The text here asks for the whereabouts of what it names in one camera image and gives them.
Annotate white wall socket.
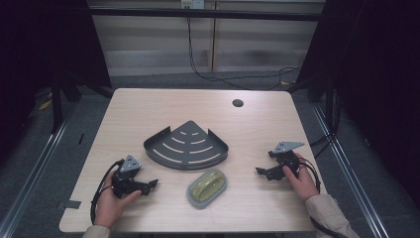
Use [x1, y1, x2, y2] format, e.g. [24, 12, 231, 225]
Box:
[179, 0, 206, 10]

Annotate metal floor rail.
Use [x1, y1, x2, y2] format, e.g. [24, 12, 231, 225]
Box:
[0, 101, 79, 238]
[311, 103, 391, 238]

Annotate black floor cables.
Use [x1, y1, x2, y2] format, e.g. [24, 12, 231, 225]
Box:
[309, 88, 343, 159]

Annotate black horizontal frame bar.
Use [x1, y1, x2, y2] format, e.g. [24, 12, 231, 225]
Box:
[88, 6, 327, 23]

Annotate grey tape strip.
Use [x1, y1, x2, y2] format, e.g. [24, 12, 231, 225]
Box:
[55, 199, 82, 210]

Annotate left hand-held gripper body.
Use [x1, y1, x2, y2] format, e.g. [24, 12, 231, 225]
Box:
[111, 154, 149, 199]

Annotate black metal stand post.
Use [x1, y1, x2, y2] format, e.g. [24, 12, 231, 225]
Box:
[50, 73, 64, 134]

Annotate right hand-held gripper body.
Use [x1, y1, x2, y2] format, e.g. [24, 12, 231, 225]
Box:
[267, 141, 306, 177]

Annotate black cable from wall socket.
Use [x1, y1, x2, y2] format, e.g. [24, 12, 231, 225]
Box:
[186, 16, 302, 91]

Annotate right hand-held gripper black cable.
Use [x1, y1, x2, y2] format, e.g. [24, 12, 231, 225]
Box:
[296, 156, 352, 238]

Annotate person's left hand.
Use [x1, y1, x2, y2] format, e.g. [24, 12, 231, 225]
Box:
[93, 170, 143, 230]

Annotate hand-held gripper black cable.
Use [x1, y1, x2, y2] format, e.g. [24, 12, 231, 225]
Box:
[296, 156, 352, 238]
[89, 159, 126, 225]

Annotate left hand-held gripper black cable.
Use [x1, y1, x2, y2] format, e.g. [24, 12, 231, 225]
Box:
[89, 159, 126, 225]

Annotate dark curtain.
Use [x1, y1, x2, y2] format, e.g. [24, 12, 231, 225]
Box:
[0, 0, 113, 168]
[296, 0, 420, 207]

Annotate dark grey metal corner shelf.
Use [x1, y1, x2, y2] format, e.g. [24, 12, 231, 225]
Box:
[143, 119, 230, 172]

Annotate person's right hand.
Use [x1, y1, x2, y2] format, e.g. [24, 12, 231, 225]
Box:
[281, 152, 320, 202]

